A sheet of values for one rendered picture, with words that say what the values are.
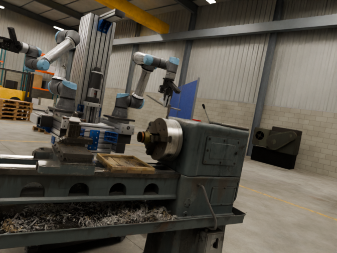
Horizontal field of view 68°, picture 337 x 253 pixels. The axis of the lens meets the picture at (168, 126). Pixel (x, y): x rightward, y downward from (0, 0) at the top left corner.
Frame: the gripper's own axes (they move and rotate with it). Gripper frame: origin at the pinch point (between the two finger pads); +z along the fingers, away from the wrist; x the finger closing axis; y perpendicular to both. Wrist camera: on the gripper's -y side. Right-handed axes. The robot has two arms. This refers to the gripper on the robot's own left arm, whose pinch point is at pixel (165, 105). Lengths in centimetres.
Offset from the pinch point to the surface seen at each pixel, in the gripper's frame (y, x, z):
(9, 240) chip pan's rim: 2, 96, 73
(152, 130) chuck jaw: 1.7, 6.4, 19.6
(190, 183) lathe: -33, -6, 49
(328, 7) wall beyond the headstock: 63, -1033, -468
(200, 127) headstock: -28.9, -6.7, 7.9
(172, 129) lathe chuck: -14.2, 5.8, 14.1
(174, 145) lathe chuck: -19.0, 5.1, 24.4
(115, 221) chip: -15, 44, 72
